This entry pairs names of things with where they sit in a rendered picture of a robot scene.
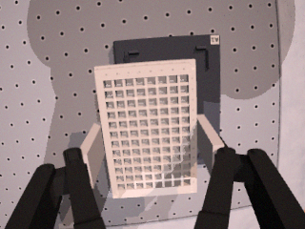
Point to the grey perforated breadboard plate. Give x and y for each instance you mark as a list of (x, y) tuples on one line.
[(48, 99)]

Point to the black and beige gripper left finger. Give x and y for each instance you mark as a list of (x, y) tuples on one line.
[(39, 204)]

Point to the dark grey rectangular plate holder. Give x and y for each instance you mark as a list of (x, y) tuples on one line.
[(205, 49)]

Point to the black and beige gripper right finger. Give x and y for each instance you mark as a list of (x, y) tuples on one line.
[(274, 204)]

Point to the white well plate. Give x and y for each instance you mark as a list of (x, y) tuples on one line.
[(124, 153)]

